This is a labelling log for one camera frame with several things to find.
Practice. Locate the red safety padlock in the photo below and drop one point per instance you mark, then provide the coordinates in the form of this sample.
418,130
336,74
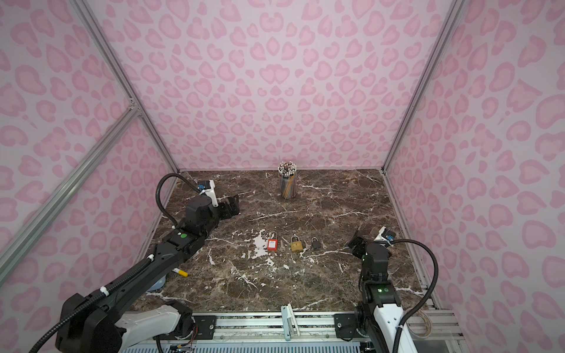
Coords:
272,243

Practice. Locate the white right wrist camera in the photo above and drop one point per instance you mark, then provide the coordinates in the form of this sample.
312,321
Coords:
385,236

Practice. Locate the small black padlock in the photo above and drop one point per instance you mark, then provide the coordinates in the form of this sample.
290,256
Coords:
316,243

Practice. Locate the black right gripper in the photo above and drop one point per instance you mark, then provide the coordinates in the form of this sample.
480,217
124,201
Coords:
358,251

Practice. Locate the aluminium corner post left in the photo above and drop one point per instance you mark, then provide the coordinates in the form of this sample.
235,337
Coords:
94,29

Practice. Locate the brass padlock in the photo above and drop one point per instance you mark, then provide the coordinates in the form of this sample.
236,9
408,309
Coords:
296,244

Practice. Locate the aluminium clamp bracket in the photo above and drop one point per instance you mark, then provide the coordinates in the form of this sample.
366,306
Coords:
290,324

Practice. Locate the aluminium corner post right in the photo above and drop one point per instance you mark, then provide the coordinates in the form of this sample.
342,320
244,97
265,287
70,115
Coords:
453,17

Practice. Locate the roll of clear tape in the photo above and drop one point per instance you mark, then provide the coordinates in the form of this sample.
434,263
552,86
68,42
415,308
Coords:
420,326

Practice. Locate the diagonal aluminium brace left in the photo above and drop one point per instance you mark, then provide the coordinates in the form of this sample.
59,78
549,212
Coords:
28,236

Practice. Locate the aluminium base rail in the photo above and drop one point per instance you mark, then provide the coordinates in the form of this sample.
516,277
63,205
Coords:
245,332

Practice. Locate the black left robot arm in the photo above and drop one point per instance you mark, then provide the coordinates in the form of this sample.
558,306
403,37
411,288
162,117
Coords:
100,322

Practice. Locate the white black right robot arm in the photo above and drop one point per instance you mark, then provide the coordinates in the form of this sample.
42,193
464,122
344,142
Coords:
380,310

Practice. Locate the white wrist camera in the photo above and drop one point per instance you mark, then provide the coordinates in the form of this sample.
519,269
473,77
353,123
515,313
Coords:
385,236
208,188

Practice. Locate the aluminium corner post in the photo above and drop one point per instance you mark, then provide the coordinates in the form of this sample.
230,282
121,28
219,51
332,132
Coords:
94,29
453,17

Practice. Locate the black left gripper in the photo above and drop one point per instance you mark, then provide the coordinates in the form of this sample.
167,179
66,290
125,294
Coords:
234,205

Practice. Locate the yellow white marker pen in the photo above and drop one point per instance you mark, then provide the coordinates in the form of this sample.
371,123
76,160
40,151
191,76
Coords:
180,272

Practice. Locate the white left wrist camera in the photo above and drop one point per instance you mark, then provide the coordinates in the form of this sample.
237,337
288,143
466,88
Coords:
208,188

